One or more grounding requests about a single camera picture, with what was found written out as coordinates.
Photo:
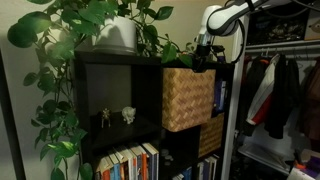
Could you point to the woven bamboo storage container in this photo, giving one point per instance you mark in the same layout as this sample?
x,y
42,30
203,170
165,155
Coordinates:
x,y
188,100

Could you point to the metal closet rod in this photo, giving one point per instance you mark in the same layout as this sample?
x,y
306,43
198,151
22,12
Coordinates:
x,y
283,47

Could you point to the small woven basket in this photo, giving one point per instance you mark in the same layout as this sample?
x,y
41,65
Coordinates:
x,y
211,135

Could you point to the green pothos plant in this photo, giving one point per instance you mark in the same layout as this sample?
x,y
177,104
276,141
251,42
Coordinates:
x,y
33,26

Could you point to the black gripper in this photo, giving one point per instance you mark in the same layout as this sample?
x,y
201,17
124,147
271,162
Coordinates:
x,y
204,53

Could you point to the white door frame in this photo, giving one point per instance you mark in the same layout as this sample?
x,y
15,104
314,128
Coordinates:
x,y
233,100

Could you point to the white ceramic plant pot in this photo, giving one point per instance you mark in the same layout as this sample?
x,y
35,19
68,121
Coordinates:
x,y
116,35

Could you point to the dark patterned box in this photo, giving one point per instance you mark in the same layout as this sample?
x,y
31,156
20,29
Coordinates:
x,y
278,25

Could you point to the blue circuits textbook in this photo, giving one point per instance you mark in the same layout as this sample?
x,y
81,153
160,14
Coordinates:
x,y
218,95

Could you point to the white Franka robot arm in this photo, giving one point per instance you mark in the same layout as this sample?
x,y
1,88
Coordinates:
x,y
230,16

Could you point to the white maroon banded book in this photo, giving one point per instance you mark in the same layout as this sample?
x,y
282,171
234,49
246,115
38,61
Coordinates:
x,y
223,95

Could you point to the round metal tins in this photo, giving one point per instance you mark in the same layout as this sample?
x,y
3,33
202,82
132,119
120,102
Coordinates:
x,y
166,156

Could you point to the brass figurine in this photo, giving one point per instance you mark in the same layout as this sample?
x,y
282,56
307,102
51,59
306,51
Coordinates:
x,y
106,117

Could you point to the white paperback row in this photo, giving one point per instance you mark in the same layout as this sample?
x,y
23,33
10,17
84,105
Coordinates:
x,y
208,166

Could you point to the dark book white pages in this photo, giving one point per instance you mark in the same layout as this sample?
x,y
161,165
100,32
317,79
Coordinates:
x,y
152,161

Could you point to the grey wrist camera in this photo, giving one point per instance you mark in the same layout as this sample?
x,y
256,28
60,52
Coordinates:
x,y
218,49

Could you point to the black cube shelf unit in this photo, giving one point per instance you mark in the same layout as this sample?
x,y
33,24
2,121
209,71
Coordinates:
x,y
146,86

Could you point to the brown garment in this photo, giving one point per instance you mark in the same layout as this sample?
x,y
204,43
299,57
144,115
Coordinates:
x,y
311,100

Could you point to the black coat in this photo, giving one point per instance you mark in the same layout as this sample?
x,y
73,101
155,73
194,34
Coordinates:
x,y
283,100

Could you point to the white orange paperback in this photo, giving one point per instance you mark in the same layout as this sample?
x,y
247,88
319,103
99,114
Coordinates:
x,y
104,170

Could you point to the white closet shelf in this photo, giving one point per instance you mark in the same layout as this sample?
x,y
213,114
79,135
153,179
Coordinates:
x,y
263,156

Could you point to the white elephant figurine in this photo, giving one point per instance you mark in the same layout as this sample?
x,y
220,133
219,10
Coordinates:
x,y
128,114

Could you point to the orange spine book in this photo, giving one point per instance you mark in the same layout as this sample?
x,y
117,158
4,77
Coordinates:
x,y
143,163

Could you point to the beige box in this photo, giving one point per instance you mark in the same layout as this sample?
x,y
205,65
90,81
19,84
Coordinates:
x,y
313,26

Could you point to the blue spine paperback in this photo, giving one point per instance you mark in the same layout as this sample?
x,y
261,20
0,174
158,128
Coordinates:
x,y
115,168

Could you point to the white red jacket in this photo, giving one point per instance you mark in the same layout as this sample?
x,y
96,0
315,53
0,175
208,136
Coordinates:
x,y
265,96

